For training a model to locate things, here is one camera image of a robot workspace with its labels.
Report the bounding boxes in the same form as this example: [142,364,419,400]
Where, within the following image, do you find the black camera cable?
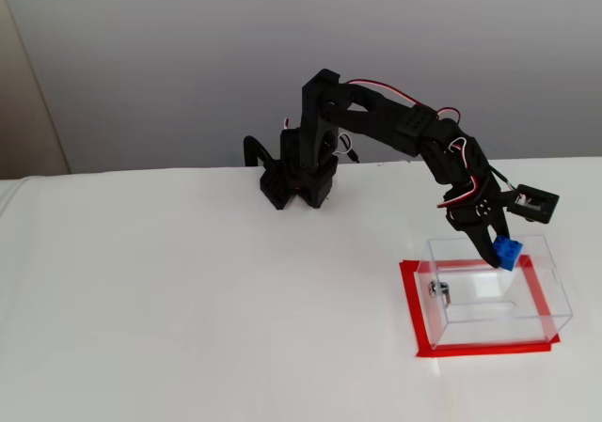
[243,134,278,172]

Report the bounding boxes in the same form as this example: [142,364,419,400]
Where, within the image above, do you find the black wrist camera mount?
[506,183,561,225]

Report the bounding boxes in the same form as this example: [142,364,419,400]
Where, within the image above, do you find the silver metal lock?
[427,280,453,308]

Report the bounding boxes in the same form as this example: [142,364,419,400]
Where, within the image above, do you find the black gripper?
[444,172,513,270]

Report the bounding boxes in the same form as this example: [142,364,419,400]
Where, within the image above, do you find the transparent plastic box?
[420,234,574,351]

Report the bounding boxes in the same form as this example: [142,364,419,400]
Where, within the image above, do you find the blue lego brick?
[491,234,525,272]

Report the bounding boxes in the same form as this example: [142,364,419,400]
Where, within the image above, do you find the red tape frame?
[399,255,562,359]

